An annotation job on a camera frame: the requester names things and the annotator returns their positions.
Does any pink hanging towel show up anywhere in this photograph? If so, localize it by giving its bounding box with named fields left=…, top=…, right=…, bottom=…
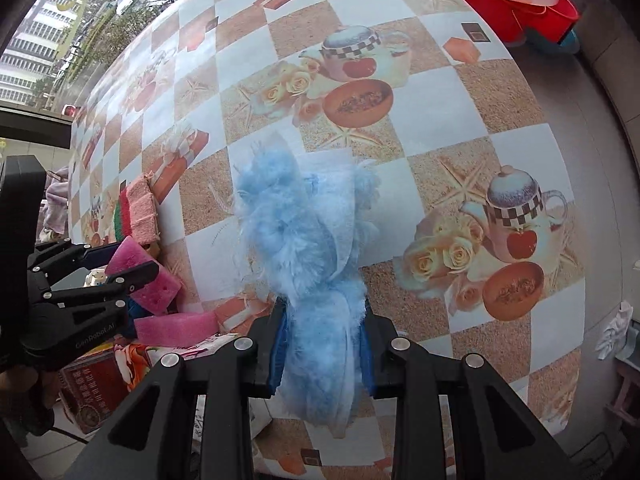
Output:
left=42, top=166, right=70, bottom=238

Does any light blue fluffy duster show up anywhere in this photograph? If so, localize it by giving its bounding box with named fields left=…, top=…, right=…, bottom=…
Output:
left=234, top=134, right=380, bottom=438

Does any red patterned cardboard box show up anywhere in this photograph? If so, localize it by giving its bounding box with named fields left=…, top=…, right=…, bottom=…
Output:
left=58, top=346, right=128, bottom=434

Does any pink striped knit glove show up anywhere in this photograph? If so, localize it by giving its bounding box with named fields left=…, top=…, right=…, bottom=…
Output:
left=113, top=174, right=160, bottom=246

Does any red plastic bucket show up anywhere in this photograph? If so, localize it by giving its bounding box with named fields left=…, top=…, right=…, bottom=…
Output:
left=465, top=0, right=579, bottom=44

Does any pink foam sponge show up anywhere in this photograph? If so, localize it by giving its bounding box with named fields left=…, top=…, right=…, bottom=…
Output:
left=105, top=236, right=181, bottom=315
left=134, top=312, right=219, bottom=348

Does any person's left hand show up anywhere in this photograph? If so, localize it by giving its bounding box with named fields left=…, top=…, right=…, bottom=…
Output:
left=1, top=366, right=58, bottom=416

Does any checkered patterned tablecloth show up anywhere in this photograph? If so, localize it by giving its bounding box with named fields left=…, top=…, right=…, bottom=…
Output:
left=67, top=0, right=589, bottom=480

